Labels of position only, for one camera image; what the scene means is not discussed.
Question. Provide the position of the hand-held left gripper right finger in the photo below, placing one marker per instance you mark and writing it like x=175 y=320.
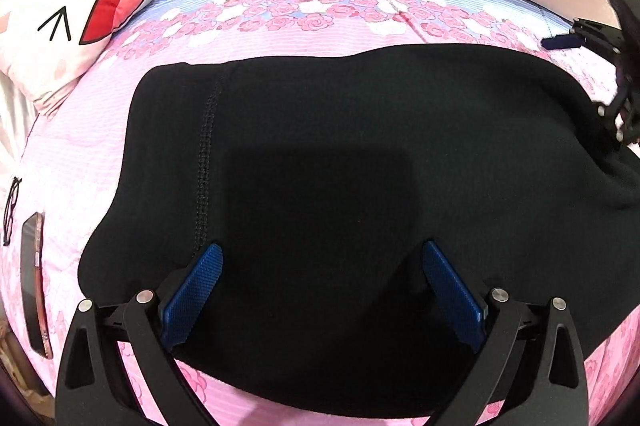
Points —
x=450 y=286

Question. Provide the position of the smartphone with pink case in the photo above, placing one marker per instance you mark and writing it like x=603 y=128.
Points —
x=32 y=286

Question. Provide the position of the black pants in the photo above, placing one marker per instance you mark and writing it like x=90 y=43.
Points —
x=325 y=131

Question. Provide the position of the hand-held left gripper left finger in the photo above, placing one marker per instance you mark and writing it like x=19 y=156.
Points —
x=197 y=281

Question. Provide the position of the pink floral bed sheet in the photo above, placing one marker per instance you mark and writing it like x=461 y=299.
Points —
x=300 y=36

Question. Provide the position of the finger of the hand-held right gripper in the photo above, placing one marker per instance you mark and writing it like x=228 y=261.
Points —
x=612 y=118
x=565 y=41

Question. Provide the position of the black eyeglasses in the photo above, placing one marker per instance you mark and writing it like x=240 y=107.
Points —
x=12 y=198

